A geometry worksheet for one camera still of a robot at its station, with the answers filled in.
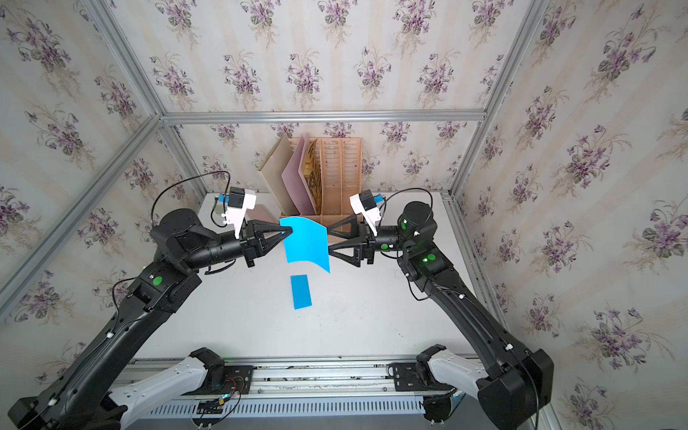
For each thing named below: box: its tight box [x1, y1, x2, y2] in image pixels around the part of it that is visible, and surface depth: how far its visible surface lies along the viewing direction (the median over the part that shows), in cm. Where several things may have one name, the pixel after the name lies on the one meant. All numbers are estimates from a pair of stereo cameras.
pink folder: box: [281, 132, 318, 216], surface depth 95 cm
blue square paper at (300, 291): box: [290, 274, 313, 310], surface depth 93 cm
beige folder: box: [258, 134, 300, 216], surface depth 94 cm
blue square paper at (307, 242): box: [279, 215, 331, 274], surface depth 56 cm
